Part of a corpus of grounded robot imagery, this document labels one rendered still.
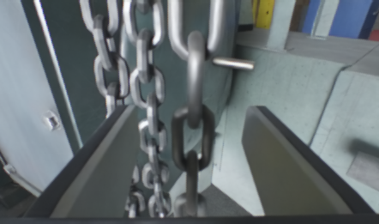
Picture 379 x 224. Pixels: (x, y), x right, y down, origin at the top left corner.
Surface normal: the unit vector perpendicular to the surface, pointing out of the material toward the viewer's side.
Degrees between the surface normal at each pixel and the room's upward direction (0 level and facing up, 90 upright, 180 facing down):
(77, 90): 90
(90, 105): 90
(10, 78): 90
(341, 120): 90
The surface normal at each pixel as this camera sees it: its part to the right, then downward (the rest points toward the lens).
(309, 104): -0.73, 0.32
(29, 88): -0.47, 0.42
